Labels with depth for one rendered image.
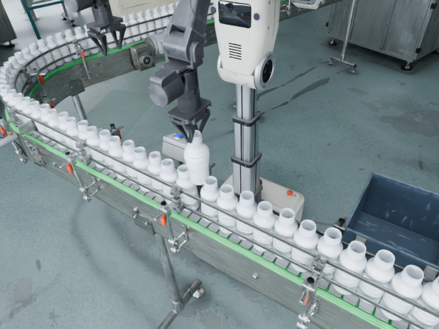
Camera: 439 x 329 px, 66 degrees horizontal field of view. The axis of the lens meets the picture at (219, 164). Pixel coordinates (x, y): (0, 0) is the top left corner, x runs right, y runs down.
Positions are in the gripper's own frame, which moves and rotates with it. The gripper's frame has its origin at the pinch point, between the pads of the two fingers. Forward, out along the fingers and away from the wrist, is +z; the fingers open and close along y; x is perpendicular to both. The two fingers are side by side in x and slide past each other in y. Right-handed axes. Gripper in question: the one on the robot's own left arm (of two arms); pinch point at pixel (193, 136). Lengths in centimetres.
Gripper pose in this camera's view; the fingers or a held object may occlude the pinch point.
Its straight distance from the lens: 90.8
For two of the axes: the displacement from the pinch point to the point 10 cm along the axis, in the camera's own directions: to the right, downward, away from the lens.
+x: -8.2, -3.4, 4.6
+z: 0.5, 7.5, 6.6
